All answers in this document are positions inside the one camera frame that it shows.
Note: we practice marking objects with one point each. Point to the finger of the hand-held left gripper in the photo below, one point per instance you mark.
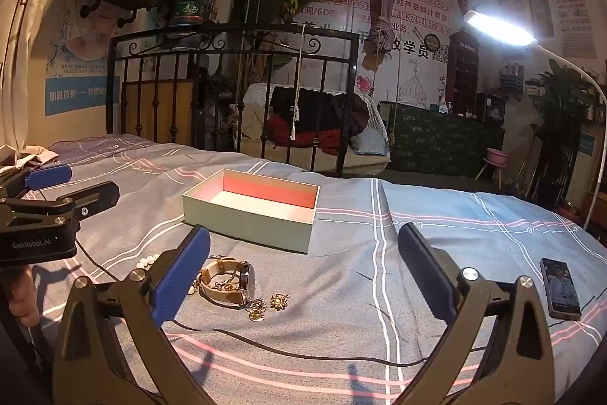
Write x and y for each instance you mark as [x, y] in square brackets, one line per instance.
[47, 176]
[90, 198]

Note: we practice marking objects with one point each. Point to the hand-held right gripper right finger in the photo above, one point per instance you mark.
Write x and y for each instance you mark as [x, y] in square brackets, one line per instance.
[427, 277]

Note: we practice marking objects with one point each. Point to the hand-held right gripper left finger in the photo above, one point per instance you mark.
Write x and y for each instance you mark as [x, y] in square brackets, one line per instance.
[182, 272]

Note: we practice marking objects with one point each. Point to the white box with pink lining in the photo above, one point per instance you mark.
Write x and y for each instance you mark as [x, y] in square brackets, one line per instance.
[246, 222]

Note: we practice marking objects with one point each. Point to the person's left hand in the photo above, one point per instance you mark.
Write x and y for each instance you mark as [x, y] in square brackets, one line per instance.
[23, 298]

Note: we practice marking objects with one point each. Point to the white crumpled cloth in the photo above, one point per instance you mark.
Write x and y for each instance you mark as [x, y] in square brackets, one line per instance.
[26, 156]

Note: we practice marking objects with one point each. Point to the blue plaid bedsheet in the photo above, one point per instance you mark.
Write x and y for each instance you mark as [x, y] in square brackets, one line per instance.
[360, 291]

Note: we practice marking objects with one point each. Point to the gold flower brooch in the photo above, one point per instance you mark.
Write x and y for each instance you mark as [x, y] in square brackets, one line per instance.
[280, 301]

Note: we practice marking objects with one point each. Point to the black smartphone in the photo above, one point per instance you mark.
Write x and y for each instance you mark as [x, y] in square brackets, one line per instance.
[561, 289]

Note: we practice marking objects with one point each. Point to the pink stool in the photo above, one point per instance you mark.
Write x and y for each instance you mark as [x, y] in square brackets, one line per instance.
[495, 158]

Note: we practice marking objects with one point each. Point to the green floral counter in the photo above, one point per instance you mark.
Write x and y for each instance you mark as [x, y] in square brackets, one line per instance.
[441, 139]

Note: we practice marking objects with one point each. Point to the light blue pillow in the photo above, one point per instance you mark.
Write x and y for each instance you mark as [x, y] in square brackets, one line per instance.
[372, 145]

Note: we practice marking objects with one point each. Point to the beige curtain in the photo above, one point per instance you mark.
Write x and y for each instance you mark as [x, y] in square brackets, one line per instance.
[33, 6]

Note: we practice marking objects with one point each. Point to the white wicker hanging chair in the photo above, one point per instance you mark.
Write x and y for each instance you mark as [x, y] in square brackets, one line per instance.
[251, 111]

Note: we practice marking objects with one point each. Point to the dark and red clothes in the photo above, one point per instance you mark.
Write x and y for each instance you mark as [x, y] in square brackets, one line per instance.
[327, 111]

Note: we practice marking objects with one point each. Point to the red phone booth cabinet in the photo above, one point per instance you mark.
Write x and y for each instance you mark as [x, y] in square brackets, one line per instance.
[464, 73]

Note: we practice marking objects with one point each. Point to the green round tin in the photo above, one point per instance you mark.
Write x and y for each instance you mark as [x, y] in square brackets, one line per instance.
[188, 10]

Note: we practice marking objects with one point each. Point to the potted green plant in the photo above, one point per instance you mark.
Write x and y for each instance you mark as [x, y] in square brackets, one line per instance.
[562, 111]

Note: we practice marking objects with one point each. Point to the white gooseneck lamp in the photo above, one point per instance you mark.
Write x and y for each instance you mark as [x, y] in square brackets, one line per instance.
[498, 28]

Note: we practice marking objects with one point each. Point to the face wall poster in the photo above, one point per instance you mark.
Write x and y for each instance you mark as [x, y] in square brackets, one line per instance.
[80, 39]

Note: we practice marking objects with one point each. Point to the black iron bed frame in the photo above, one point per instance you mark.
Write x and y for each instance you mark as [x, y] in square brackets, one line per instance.
[227, 32]

